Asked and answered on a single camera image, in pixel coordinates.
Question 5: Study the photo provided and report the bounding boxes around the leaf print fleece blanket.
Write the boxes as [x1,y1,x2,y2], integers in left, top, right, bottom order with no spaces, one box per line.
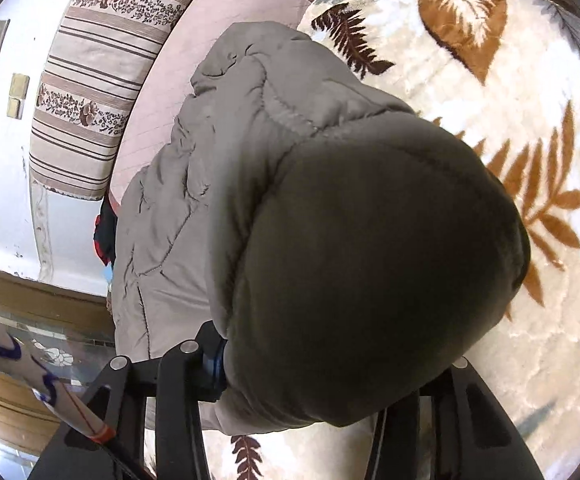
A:
[140,0,580,480]

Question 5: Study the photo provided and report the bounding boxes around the wooden glass door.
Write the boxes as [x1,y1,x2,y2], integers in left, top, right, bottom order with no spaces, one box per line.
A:
[0,259,117,466]

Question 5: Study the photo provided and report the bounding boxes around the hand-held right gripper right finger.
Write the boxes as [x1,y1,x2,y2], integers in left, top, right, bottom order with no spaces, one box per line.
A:
[370,355,546,480]

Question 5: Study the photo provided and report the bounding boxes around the beige wall switch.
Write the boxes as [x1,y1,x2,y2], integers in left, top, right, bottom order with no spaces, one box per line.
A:
[7,73,31,121]

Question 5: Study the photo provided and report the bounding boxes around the pink rolled bolster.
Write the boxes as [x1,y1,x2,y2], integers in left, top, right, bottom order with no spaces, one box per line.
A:
[107,0,345,211]

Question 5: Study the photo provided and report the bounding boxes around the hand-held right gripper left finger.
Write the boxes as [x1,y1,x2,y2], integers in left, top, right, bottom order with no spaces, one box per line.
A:
[30,320,229,480]

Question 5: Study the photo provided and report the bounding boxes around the black clothes pile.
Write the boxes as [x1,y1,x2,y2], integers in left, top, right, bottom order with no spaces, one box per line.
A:
[92,199,119,267]

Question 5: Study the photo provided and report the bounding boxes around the white tube with blue marks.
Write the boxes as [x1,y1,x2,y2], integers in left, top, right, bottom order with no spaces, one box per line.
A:
[0,290,117,447]

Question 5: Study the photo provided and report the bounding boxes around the striped floral quilt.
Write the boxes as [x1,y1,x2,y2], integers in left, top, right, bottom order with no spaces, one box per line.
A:
[29,0,221,202]

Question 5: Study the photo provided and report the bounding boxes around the grey-brown puffer jacket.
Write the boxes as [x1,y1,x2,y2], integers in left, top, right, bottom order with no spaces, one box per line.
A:
[107,20,533,436]

